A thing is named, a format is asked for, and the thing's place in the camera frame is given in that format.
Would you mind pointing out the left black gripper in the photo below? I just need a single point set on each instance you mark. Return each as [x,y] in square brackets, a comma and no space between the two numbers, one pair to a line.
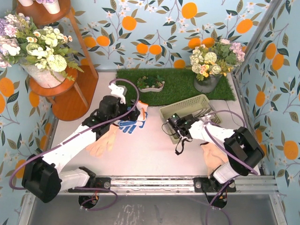
[134,112]

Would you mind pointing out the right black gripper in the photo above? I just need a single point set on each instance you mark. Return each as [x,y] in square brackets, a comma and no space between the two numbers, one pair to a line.
[175,126]

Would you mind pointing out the green plastic storage basket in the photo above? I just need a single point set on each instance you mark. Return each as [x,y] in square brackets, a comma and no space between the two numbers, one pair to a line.
[198,106]

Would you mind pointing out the blue white knit gloves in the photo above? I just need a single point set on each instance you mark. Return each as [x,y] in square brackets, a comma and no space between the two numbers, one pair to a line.
[128,126]

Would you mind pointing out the cream glove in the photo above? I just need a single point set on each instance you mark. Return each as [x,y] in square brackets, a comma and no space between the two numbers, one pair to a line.
[105,142]
[213,156]

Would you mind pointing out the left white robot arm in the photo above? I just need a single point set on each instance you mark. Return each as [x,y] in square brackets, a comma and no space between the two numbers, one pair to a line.
[44,176]

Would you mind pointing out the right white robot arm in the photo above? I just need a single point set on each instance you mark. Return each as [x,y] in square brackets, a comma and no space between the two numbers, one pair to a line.
[227,153]

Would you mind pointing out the wooden tiered plant stand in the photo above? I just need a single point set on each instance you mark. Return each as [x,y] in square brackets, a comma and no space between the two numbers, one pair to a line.
[72,99]

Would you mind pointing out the green artificial grass mat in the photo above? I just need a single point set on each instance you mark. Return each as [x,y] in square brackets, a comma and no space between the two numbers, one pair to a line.
[179,85]

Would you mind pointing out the white succulent planter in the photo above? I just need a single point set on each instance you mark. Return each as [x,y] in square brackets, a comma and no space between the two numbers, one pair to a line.
[150,84]

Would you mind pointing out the grey pot flower bouquet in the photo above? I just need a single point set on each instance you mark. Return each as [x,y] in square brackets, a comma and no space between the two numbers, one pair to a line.
[210,62]

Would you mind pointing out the white pot flower bouquet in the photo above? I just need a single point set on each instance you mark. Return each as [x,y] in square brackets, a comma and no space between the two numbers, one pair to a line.
[42,53]

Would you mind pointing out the white small flower pot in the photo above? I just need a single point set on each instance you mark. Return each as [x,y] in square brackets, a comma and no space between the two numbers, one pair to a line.
[52,6]

